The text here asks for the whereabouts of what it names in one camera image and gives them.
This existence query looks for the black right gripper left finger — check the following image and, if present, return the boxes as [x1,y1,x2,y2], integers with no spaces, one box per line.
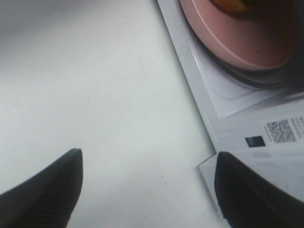
[0,149,83,228]

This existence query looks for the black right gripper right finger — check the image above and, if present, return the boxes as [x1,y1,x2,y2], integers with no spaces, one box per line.
[214,152,304,228]

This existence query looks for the pink round plate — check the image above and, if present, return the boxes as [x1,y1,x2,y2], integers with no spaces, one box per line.
[181,0,300,71]

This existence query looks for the burger with lettuce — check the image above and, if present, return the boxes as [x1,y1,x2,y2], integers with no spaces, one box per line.
[212,0,254,12]

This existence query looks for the white microwave oven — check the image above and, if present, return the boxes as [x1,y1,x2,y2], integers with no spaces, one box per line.
[158,0,304,200]

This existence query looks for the white warning label sticker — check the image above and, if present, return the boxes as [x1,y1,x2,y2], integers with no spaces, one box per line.
[262,115,304,144]

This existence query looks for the glass microwave turntable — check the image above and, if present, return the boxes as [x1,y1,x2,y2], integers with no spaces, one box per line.
[201,45,295,100]

